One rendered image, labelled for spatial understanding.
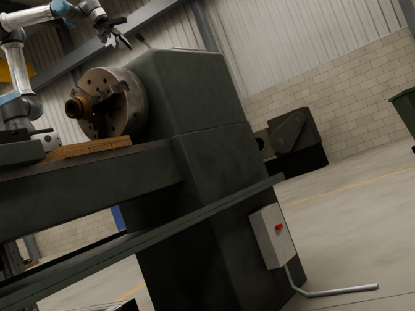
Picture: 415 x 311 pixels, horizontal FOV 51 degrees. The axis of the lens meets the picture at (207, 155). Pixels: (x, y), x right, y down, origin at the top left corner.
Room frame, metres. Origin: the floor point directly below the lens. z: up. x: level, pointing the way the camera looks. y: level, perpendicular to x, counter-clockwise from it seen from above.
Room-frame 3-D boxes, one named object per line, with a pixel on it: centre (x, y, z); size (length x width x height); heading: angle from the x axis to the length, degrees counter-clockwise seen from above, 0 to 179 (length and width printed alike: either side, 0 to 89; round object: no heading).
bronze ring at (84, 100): (1.67, 0.40, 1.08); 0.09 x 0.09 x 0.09; 55
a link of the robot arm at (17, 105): (2.14, 0.84, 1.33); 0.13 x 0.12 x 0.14; 170
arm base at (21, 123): (2.13, 0.84, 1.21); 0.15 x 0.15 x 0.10
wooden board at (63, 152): (1.56, 0.48, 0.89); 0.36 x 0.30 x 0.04; 55
